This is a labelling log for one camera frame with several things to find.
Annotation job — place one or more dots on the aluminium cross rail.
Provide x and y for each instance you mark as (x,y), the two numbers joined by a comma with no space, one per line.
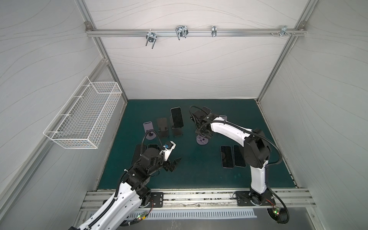
(207,32)

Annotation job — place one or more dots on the black back-left stand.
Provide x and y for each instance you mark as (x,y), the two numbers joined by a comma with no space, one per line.
(177,132)

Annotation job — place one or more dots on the teal edged phone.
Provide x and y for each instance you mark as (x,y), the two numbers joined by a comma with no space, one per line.
(136,154)

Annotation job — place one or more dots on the purple phone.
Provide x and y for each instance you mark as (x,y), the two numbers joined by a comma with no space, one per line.
(226,157)
(206,111)

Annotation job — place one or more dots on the black back-left phone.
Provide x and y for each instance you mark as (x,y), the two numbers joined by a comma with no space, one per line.
(177,119)

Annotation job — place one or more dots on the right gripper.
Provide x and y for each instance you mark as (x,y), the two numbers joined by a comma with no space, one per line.
(202,131)

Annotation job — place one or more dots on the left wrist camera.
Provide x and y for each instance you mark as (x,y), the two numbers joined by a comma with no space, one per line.
(168,147)

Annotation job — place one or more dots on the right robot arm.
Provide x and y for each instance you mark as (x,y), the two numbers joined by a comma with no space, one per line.
(258,152)

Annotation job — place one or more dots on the white edged phone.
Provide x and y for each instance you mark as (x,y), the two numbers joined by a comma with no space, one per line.
(238,156)

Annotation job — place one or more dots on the white wire basket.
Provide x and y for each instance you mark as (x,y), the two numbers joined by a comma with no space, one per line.
(83,119)

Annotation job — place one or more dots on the black folding phone stand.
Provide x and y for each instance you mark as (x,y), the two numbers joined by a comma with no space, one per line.
(163,130)

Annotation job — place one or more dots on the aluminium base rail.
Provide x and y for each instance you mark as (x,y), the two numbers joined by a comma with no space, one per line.
(205,198)

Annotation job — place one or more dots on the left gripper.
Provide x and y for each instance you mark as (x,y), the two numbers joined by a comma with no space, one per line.
(169,166)

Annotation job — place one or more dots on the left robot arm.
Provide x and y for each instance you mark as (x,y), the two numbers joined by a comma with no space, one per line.
(132,191)

